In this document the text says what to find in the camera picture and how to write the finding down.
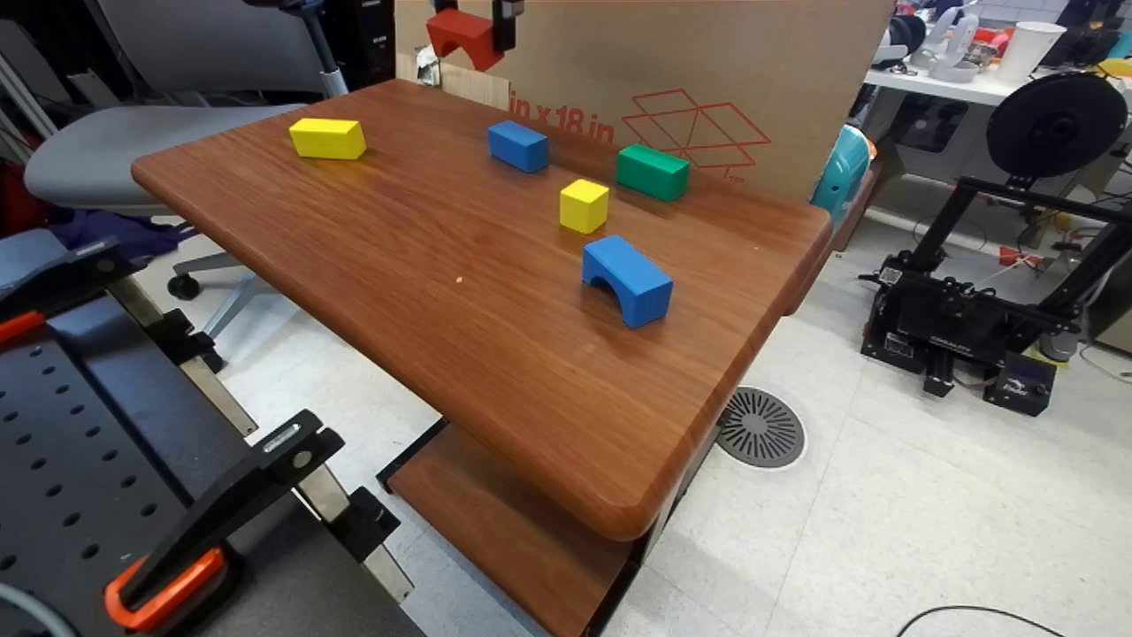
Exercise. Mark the orange arch block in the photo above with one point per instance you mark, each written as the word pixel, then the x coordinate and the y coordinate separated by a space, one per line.
pixel 460 36

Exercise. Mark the blue rectangular block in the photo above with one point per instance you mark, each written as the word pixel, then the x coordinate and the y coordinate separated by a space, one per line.
pixel 519 145

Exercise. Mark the yellow rectangular block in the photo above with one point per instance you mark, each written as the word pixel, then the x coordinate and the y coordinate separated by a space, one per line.
pixel 325 134

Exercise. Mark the yellow cube block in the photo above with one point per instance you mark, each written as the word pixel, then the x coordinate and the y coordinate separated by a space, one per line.
pixel 582 205

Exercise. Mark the green rectangular block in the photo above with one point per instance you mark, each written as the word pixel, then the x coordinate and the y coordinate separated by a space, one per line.
pixel 653 171

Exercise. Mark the blue arch block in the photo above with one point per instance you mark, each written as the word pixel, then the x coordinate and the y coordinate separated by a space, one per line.
pixel 637 279

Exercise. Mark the white tag on cardboard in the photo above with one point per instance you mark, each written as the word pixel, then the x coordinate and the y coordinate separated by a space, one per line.
pixel 427 67

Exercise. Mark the large cardboard box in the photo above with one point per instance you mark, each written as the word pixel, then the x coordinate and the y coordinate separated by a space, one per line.
pixel 710 57

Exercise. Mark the grey office chair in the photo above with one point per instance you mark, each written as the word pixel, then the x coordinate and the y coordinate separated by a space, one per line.
pixel 179 106

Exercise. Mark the teal plastic container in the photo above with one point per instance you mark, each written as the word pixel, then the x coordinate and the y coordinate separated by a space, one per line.
pixel 842 171

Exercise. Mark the white background table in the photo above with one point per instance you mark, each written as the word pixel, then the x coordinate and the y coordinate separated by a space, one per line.
pixel 942 81

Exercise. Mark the round metal floor drain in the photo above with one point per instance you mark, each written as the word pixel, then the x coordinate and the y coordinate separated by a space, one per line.
pixel 762 427

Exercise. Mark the wooden table base shelf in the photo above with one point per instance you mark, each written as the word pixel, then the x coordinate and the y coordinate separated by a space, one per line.
pixel 508 533

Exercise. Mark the black filament spool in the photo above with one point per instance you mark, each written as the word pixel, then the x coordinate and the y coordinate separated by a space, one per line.
pixel 1051 122

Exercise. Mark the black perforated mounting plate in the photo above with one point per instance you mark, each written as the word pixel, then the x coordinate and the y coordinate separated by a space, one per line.
pixel 71 473

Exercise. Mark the black 3D printer frame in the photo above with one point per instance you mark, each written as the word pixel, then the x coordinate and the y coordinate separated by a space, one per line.
pixel 979 304

